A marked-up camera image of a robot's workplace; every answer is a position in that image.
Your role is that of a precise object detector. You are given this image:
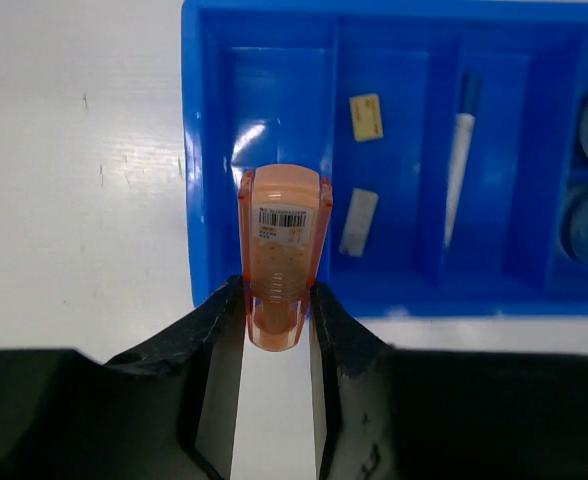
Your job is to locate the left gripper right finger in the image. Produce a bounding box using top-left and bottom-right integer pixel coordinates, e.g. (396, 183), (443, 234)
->
(310, 283), (588, 479)

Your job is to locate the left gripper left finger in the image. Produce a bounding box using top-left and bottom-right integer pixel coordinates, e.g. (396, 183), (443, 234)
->
(0, 276), (245, 479)

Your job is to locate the white eraser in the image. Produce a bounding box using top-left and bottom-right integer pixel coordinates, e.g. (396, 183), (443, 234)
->
(339, 188), (379, 257)

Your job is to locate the orange correction tape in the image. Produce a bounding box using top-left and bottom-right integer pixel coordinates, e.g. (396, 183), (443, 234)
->
(238, 164), (333, 352)

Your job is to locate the blue white marker pen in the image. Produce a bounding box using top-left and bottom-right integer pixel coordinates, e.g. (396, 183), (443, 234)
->
(444, 73), (481, 249)

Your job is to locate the yellow eraser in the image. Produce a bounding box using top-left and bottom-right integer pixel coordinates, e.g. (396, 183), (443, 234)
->
(349, 93), (383, 142)

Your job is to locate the blue compartment tray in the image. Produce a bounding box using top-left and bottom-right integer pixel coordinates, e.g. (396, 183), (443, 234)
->
(181, 1), (588, 317)

